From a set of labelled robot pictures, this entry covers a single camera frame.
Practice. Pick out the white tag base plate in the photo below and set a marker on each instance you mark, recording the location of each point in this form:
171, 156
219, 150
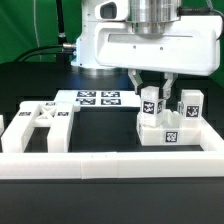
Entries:
97, 98

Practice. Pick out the white chair seat part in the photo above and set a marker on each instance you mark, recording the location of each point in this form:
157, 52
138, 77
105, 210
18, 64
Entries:
174, 130

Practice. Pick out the white U-shaped fence frame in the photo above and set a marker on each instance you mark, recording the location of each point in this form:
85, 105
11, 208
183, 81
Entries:
207, 163

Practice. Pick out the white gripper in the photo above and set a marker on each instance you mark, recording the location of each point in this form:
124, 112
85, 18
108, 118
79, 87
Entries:
187, 46

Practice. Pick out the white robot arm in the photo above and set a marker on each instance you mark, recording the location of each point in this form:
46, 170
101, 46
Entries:
146, 17

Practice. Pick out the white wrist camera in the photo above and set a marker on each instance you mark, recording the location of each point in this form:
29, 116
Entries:
112, 10

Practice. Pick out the white small chair post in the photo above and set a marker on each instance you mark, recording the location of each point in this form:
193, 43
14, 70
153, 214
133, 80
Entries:
151, 110

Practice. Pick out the white chair backrest part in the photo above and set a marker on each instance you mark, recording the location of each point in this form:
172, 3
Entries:
56, 116

